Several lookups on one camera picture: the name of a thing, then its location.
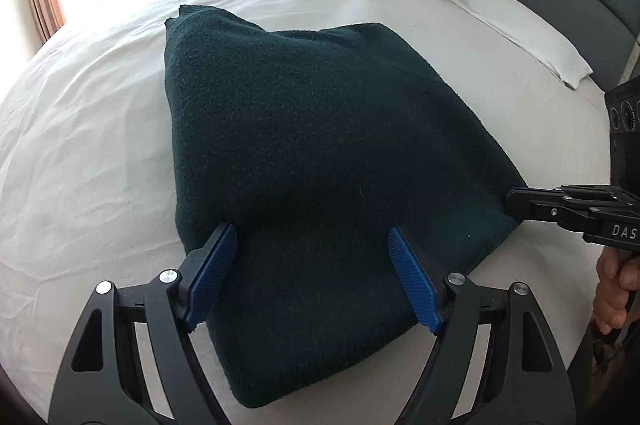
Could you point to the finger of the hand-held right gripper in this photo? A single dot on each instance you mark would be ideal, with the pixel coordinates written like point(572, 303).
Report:
point(595, 194)
point(530, 207)

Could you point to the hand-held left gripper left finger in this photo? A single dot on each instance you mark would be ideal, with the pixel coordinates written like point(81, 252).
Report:
point(215, 275)

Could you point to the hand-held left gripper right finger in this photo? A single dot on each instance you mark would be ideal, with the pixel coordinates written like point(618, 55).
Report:
point(415, 280)

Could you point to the dark green knit sweater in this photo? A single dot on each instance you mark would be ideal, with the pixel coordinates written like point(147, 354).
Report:
point(310, 155)

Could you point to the person's right hand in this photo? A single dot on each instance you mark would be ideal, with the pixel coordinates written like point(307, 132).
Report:
point(607, 290)

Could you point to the flat white pillow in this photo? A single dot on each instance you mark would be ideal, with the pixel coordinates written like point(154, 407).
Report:
point(525, 30)

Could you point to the person's dark clothing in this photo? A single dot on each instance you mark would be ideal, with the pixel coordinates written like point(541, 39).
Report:
point(595, 385)

